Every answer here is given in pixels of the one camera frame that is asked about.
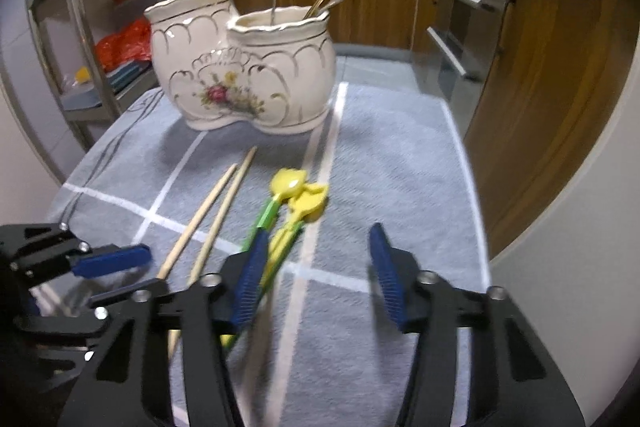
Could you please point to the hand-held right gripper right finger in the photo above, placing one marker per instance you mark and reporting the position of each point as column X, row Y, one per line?
column 387, row 277

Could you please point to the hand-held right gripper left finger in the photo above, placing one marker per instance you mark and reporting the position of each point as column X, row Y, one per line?
column 250, row 277

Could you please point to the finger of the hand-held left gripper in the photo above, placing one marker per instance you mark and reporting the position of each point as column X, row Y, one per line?
column 115, row 258
column 120, row 294

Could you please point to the wooden chopstick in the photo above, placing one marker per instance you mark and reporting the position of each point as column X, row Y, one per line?
column 225, row 214
column 197, row 219

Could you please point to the white floral ceramic utensil holder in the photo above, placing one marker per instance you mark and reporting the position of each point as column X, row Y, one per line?
column 235, row 72

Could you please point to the grey striped towel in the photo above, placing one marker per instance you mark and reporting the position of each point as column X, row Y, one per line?
column 390, row 167

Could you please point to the yellow lid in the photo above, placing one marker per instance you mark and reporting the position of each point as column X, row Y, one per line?
column 82, row 74

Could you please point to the red plastic bag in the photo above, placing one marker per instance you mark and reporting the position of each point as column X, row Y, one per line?
column 125, row 44

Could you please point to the wooden kitchen cabinet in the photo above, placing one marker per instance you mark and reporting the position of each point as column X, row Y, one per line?
column 540, row 82

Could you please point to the metal shelf rack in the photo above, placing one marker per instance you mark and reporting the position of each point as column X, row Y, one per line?
column 75, row 7

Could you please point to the plastic container with red lid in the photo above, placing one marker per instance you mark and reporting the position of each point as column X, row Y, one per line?
column 131, row 2

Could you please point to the built-in oven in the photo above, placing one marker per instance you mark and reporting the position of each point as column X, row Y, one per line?
column 465, row 22

